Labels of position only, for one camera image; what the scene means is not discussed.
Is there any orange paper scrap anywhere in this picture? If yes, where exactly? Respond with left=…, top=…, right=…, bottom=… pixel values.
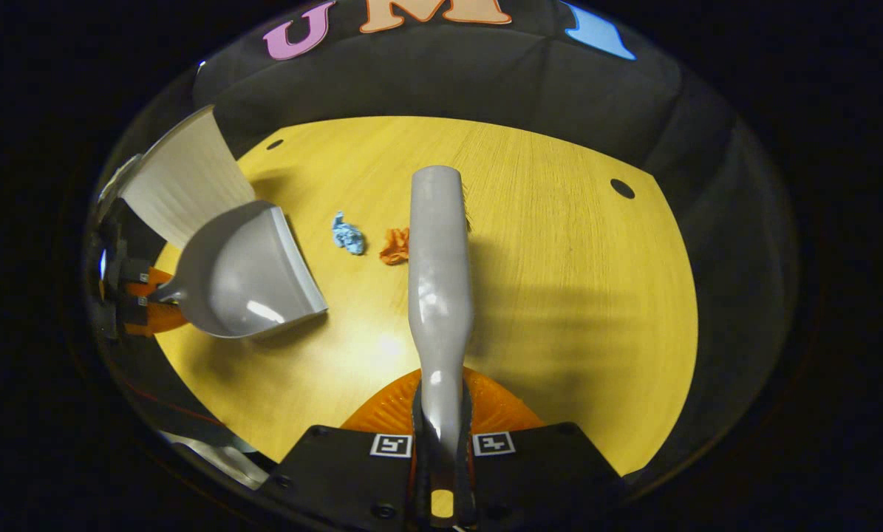
left=378, top=226, right=412, bottom=266

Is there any wooden desktop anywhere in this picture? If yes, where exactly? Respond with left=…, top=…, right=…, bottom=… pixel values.
left=151, top=115, right=700, bottom=478

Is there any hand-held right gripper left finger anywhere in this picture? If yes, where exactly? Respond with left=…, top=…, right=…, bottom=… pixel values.
left=262, top=368, right=422, bottom=531

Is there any black backdrop cloth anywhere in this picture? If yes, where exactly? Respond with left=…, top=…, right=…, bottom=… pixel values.
left=90, top=0, right=798, bottom=488

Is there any grey dustpan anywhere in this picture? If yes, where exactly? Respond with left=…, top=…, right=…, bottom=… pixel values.
left=149, top=200, right=330, bottom=341

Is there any white ribbed garbage bin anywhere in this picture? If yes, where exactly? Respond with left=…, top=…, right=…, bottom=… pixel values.
left=119, top=104, right=258, bottom=250

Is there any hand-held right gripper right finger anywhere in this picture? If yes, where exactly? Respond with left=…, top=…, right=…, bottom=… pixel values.
left=462, top=366, right=628, bottom=528

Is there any blue paper scrap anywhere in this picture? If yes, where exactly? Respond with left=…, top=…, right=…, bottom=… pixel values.
left=331, top=211, right=367, bottom=256

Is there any small grey broom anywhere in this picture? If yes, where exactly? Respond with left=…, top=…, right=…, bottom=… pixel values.
left=407, top=166, right=476, bottom=463

